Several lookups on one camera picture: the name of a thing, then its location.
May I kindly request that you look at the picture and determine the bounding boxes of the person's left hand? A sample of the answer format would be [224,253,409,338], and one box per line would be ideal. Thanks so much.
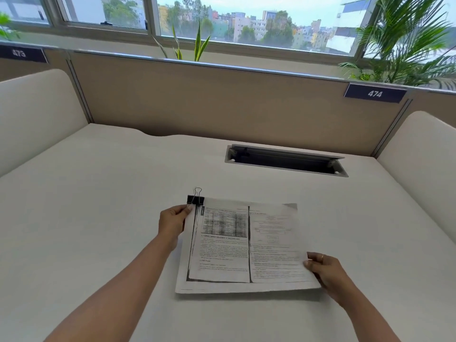
[158,204,195,251]

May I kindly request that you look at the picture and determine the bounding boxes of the person's right hand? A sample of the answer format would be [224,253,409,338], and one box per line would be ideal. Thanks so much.
[303,252,354,308]

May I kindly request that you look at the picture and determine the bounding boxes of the printed paper sheets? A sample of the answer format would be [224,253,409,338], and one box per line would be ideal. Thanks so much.
[174,197,323,295]

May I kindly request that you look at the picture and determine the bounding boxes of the person's left forearm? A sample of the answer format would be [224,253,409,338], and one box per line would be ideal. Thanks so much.
[43,231,176,342]

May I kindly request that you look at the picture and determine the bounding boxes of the person's right forearm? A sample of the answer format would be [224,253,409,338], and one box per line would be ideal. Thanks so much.
[337,291,402,342]

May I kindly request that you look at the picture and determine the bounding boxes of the black binder clip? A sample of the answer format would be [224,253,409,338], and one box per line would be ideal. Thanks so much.
[187,187,206,206]

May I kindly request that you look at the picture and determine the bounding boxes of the beige desk partition panel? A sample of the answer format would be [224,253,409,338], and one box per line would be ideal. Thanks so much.
[68,50,414,159]

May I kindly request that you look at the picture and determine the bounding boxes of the white rounded side divider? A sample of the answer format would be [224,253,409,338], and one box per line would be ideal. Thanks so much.
[0,69,90,179]
[376,110,456,226]

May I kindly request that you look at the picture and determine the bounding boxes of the green snake plant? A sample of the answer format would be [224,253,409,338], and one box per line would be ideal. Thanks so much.
[151,18,212,63]

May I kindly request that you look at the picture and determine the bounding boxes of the dark blue desk label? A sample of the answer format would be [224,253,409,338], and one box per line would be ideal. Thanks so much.
[0,44,49,64]
[344,82,408,104]

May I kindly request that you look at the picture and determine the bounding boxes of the green palm plant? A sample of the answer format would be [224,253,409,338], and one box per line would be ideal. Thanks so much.
[338,0,456,92]

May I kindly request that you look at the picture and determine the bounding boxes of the small green leafy plant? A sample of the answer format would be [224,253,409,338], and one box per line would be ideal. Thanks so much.
[0,12,22,42]

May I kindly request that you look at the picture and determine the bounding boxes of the grey desk cable tray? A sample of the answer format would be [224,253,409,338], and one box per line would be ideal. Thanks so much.
[224,144,349,179]

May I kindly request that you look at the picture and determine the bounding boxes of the grey window frame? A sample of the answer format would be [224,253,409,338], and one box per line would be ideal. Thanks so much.
[0,0,456,65]

